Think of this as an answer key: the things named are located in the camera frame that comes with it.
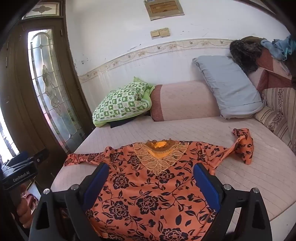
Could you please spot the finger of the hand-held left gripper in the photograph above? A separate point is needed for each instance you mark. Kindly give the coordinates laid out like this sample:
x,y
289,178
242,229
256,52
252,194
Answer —
x,y
38,155

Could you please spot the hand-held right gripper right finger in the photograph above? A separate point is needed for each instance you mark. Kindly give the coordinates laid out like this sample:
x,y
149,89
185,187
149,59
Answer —
x,y
207,185

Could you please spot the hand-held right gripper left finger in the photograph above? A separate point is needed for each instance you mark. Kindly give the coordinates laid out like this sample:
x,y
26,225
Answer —
x,y
96,185

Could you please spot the orange floral dress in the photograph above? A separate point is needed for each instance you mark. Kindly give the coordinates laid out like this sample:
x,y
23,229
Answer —
x,y
143,197

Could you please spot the person's left hand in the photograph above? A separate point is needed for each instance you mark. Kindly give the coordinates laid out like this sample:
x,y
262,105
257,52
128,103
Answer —
x,y
23,213

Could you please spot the wooden door with patterned glass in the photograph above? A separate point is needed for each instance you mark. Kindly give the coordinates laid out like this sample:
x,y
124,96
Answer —
x,y
20,92

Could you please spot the pink bolster pillow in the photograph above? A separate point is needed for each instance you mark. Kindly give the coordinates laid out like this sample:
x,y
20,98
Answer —
x,y
185,102

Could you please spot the green patterned pillow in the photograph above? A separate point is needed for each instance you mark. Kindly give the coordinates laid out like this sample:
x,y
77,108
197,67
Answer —
x,y
120,102

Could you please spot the grey pillow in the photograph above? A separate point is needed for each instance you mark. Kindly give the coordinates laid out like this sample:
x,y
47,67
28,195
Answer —
x,y
231,88

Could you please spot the striped floral pillow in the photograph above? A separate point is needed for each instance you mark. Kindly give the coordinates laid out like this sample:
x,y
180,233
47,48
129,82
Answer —
x,y
279,113

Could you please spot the red and pink blanket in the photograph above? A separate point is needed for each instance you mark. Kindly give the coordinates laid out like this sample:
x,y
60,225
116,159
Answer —
x,y
270,71

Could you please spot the dark furry cloth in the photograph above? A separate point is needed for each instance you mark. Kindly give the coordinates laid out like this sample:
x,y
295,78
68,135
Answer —
x,y
245,53

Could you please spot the patterned glass transom window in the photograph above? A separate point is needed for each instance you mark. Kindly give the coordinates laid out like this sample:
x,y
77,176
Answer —
x,y
42,9

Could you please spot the light blue cloth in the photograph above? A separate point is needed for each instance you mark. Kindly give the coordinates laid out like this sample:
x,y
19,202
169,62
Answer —
x,y
276,47

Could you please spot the beige wall switch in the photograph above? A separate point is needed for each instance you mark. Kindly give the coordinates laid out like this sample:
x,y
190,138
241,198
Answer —
x,y
164,32
155,33

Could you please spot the framed wall plaque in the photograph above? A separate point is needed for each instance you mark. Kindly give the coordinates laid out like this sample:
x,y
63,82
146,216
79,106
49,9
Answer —
x,y
163,8

